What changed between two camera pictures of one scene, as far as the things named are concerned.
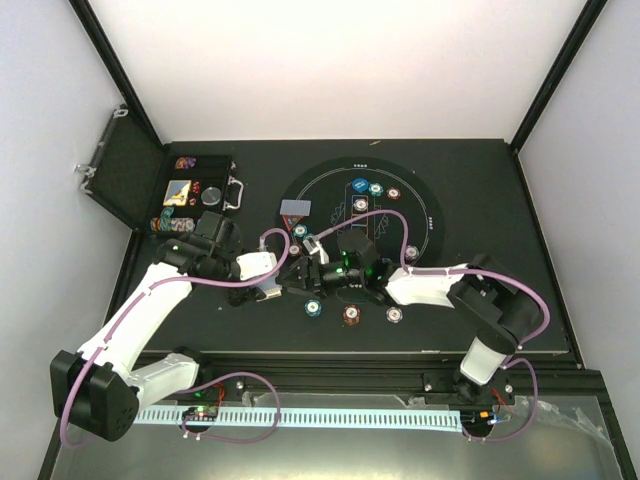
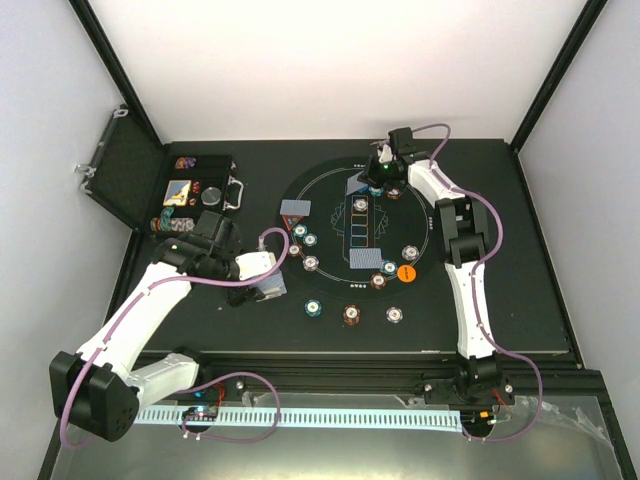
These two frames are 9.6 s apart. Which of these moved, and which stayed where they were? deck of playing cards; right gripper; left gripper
Moved: right gripper
Stayed: deck of playing cards; left gripper
